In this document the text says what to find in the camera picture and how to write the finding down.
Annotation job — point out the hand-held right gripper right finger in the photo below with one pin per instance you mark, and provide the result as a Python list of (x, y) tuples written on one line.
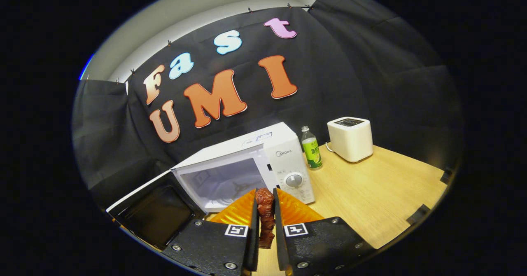
[(280, 243)]

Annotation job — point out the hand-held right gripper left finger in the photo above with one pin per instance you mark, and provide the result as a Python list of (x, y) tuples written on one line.
[(253, 243)]

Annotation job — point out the brown meat piece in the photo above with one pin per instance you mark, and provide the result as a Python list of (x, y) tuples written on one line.
[(265, 218)]

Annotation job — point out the white microwave oven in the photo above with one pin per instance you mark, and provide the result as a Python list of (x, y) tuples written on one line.
[(284, 152)]

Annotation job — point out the green label drink bottle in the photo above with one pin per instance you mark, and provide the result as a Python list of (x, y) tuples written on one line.
[(311, 152)]

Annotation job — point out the cream white toaster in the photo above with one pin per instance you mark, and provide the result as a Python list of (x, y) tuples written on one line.
[(350, 142)]

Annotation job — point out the black backdrop cloth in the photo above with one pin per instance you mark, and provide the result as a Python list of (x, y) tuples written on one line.
[(350, 70)]

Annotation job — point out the black table edge bracket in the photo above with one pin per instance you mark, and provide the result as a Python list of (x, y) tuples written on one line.
[(418, 214), (446, 176)]

